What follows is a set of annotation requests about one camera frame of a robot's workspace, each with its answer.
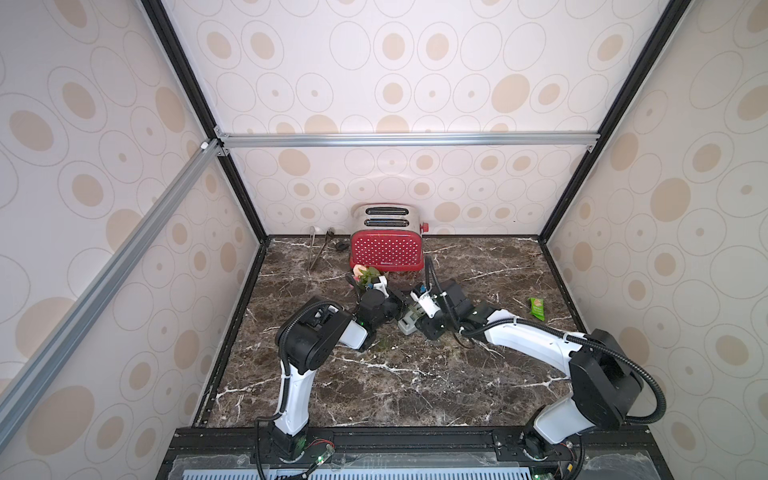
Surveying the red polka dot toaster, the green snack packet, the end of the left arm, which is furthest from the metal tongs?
the green snack packet

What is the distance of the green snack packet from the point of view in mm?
991

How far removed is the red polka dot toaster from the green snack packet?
404 millimetres

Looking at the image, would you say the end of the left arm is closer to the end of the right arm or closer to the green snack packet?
the end of the right arm

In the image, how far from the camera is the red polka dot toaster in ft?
3.26

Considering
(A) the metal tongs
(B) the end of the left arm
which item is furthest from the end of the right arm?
(A) the metal tongs

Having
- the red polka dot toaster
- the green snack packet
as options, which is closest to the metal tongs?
the red polka dot toaster

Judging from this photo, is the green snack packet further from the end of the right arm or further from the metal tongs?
the metal tongs

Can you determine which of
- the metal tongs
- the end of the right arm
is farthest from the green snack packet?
the metal tongs

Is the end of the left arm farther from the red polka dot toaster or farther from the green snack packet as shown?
the green snack packet

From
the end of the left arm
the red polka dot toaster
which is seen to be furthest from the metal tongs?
the end of the left arm

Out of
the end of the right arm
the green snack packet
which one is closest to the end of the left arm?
the end of the right arm

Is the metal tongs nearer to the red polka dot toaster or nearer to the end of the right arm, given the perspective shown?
the red polka dot toaster

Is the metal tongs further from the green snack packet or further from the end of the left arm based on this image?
the green snack packet

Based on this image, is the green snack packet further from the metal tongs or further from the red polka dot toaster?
the metal tongs
